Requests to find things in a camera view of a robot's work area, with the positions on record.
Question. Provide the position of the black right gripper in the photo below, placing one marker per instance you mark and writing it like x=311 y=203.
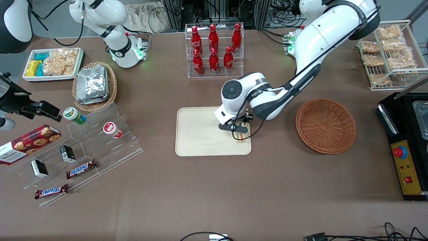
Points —
x=15 y=102

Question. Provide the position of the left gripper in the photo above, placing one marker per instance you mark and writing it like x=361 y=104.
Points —
x=247 y=117

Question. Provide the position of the triangle sandwich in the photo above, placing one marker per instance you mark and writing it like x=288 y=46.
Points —
x=240 y=137

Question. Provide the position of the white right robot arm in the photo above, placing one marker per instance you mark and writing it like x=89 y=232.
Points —
x=110 y=23

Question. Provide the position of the cream plastic tray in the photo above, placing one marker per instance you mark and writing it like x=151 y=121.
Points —
x=200 y=134

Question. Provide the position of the light wicker basket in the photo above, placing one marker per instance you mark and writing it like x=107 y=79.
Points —
x=112 y=85

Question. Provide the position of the brown round wicker basket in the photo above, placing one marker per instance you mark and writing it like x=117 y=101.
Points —
x=326 y=125

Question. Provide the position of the red tartan cookie box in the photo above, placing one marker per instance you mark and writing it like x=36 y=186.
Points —
x=30 y=142

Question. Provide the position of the white rectangular snack bin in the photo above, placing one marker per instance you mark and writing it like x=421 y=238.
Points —
x=50 y=77

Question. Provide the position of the green yogurt cup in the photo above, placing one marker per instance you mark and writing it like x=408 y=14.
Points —
x=73 y=114

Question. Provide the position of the teal snack pack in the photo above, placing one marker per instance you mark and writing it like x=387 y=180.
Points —
x=42 y=56
x=39 y=70

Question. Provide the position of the yellow snack pack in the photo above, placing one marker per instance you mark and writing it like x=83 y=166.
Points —
x=31 y=68

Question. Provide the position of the small black carton box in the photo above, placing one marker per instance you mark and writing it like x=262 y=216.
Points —
x=67 y=153
x=39 y=168

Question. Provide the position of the foil wrapped pack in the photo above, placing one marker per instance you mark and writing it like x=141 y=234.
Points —
x=92 y=82
x=90 y=100

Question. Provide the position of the clear bag of crackers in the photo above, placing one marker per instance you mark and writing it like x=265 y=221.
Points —
x=60 y=62

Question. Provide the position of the clear acrylic bottle rack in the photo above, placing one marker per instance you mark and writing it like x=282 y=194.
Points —
x=215 y=72

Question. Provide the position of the red cola bottle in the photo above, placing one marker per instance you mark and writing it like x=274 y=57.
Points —
x=196 y=38
x=228 y=60
x=213 y=36
x=214 y=62
x=198 y=63
x=236 y=36

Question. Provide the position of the Snickers chocolate bar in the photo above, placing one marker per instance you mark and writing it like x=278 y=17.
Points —
x=81 y=169
x=51 y=191

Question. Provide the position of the red lid yogurt cup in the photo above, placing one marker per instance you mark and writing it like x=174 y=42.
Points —
x=111 y=129

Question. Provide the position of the clear acrylic stepped display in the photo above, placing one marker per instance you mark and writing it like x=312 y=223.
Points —
x=110 y=147

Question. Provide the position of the small white device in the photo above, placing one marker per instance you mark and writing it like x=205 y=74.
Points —
x=219 y=238

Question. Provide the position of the beige cloth bag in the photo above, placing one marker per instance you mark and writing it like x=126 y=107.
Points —
x=147 y=16

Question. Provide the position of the clear bag of fried snacks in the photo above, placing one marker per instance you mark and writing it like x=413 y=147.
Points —
x=373 y=60
x=379 y=79
x=370 y=47
x=395 y=45
x=401 y=62
x=389 y=32

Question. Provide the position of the black counter appliance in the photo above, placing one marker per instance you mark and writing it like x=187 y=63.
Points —
x=398 y=117

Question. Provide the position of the yellow emergency stop panel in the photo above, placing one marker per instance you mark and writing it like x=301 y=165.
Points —
x=406 y=167

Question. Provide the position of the clear appliance pan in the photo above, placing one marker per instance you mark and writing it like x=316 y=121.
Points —
x=421 y=118

